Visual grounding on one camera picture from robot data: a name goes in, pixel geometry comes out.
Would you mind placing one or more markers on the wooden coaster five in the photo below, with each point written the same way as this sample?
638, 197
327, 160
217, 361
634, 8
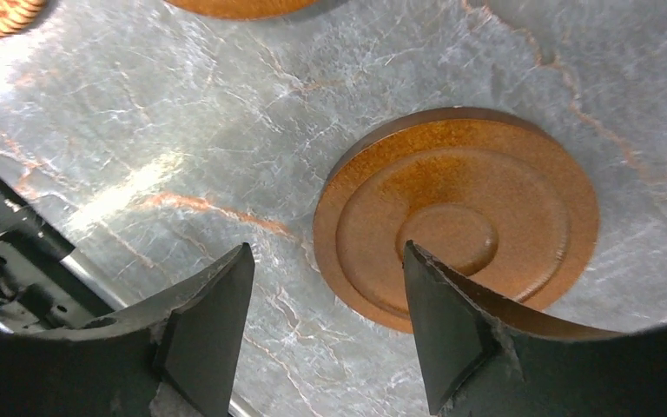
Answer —
490, 194

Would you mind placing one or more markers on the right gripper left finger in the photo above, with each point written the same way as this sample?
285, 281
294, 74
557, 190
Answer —
186, 338

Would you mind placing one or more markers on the wooden coaster four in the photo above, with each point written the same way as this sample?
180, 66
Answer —
242, 9

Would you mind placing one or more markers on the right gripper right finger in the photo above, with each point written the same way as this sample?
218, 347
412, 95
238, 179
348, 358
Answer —
483, 354

